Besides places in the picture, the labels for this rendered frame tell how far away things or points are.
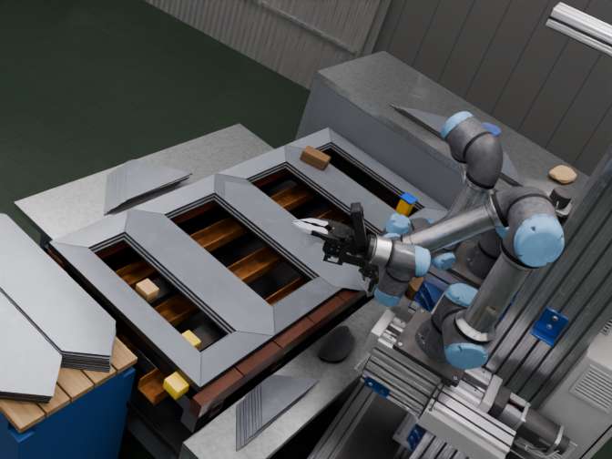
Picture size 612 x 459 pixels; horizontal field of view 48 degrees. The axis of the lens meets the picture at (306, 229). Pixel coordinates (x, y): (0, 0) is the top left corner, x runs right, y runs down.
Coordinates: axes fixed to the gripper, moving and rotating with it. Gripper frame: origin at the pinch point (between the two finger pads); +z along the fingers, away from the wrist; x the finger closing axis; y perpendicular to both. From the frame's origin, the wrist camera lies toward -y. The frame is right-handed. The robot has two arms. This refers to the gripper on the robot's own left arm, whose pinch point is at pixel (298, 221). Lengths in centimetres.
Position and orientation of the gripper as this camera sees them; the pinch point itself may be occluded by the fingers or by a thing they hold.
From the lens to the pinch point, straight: 175.3
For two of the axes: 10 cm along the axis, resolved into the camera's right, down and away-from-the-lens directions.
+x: 0.3, -5.1, 8.6
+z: -9.6, -2.6, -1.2
